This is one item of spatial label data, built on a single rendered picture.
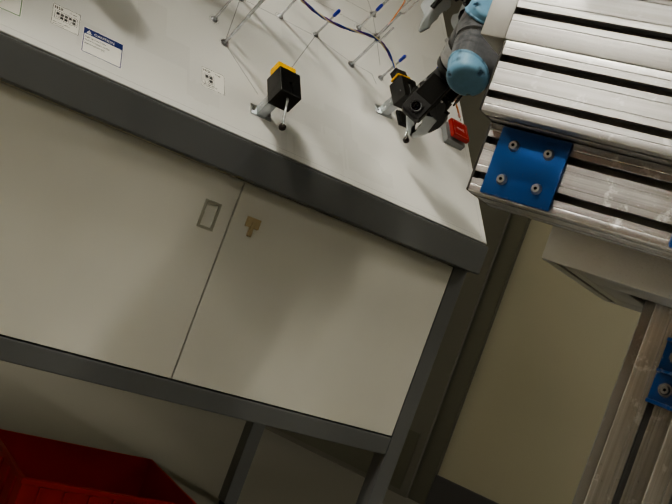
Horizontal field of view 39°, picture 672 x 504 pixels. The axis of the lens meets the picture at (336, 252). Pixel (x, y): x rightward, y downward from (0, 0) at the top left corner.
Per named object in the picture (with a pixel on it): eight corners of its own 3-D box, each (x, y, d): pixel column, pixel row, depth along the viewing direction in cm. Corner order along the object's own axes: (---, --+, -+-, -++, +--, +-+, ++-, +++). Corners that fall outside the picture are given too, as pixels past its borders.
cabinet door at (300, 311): (393, 437, 206) (455, 268, 207) (173, 380, 176) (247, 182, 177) (386, 433, 208) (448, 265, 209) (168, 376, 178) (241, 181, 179)
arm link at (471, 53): (513, 81, 162) (521, 41, 168) (452, 58, 161) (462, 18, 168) (495, 112, 168) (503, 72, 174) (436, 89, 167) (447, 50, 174)
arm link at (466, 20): (468, 11, 166) (475, -18, 171) (443, 54, 175) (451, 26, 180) (508, 29, 167) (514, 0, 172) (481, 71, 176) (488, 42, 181)
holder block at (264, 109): (251, 145, 173) (282, 114, 166) (249, 96, 179) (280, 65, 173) (271, 154, 175) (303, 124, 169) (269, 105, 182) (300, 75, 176)
